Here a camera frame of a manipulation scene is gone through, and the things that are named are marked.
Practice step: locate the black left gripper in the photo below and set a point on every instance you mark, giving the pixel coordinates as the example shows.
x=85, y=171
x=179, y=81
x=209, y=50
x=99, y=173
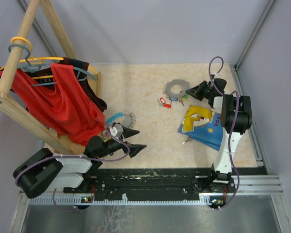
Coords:
x=135, y=148

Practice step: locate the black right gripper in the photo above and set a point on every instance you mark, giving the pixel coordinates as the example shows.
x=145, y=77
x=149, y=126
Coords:
x=196, y=91

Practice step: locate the steel key ring disc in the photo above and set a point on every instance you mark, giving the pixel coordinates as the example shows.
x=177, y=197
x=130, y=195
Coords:
x=176, y=88

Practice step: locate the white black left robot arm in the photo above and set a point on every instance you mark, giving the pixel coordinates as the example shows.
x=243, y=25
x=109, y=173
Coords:
x=46, y=170

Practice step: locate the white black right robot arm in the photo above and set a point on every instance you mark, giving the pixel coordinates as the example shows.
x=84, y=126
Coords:
x=236, y=119

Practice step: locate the key tag bunch on blue disc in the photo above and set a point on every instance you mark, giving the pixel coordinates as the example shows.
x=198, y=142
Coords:
x=105, y=136

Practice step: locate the yellow blue cartoon cloth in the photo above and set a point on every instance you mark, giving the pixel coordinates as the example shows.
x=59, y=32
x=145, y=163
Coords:
x=203, y=125

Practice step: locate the red key tag plain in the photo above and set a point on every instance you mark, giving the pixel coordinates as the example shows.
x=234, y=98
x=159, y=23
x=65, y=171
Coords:
x=167, y=105

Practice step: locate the loose silver key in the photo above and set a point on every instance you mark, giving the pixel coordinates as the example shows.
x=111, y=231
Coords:
x=189, y=139

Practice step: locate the red shirt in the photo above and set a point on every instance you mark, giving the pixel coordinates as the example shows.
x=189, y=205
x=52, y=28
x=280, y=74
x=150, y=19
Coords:
x=66, y=109

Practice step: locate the teal clothes hanger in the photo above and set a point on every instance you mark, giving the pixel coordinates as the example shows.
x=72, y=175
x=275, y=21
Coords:
x=43, y=76

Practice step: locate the yellow clothes hanger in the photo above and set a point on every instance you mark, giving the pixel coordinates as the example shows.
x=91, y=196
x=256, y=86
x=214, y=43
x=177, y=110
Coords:
x=29, y=58

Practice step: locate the wooden clothes rack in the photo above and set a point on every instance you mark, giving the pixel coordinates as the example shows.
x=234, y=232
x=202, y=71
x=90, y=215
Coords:
x=60, y=143

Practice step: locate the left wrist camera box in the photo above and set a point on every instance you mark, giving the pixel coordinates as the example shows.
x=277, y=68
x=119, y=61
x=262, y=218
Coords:
x=116, y=130

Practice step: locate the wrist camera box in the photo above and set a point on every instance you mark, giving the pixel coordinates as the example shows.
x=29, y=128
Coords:
x=116, y=130
x=218, y=102

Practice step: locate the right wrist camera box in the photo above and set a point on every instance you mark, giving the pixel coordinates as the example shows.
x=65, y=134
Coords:
x=218, y=102

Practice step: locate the blue handled key ring disc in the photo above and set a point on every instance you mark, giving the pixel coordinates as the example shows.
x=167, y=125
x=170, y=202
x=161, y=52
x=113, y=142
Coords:
x=127, y=120

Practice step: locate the aluminium frame rail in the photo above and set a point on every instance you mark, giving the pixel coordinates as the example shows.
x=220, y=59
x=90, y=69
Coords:
x=266, y=76

